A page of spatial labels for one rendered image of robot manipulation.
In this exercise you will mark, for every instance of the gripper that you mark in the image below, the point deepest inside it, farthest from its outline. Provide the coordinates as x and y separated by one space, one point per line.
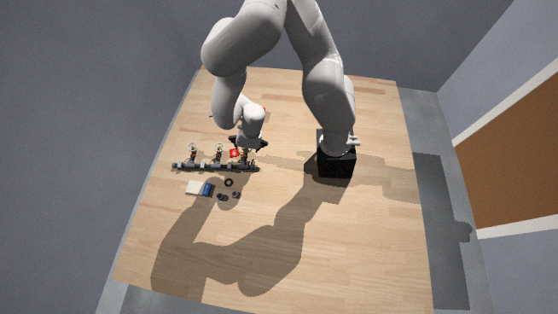
256 143

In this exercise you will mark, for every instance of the grey pipe manifold with three valves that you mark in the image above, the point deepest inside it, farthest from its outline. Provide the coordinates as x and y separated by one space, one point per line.
216 165

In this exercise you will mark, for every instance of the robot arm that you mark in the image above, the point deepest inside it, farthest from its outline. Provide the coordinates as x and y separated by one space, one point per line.
255 31

